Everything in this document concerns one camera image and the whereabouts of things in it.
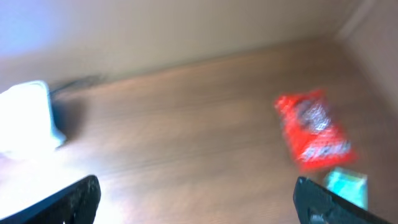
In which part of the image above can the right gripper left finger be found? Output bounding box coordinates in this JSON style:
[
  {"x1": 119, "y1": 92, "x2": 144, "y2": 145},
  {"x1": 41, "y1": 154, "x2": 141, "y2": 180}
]
[{"x1": 1, "y1": 175, "x2": 101, "y2": 224}]

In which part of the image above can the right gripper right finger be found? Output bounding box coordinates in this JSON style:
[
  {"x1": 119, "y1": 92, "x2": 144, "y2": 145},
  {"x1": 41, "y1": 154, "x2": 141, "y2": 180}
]
[{"x1": 293, "y1": 176, "x2": 391, "y2": 224}]

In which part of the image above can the teal tissue pack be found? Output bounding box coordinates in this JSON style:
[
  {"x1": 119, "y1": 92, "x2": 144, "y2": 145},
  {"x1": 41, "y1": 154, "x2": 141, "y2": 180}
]
[{"x1": 324, "y1": 167, "x2": 368, "y2": 210}]

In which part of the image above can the red snack bag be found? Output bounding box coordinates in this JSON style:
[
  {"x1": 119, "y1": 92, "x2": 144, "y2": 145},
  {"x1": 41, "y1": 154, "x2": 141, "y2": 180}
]
[{"x1": 274, "y1": 90, "x2": 356, "y2": 171}]

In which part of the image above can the white barcode scanner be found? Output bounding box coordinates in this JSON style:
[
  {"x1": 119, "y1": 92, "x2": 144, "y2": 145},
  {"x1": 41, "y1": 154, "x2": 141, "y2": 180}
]
[{"x1": 1, "y1": 80, "x2": 67, "y2": 159}]

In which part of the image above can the black scanner cable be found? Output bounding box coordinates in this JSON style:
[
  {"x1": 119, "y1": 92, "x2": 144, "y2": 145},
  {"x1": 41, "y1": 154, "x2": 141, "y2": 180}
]
[{"x1": 49, "y1": 73, "x2": 106, "y2": 94}]

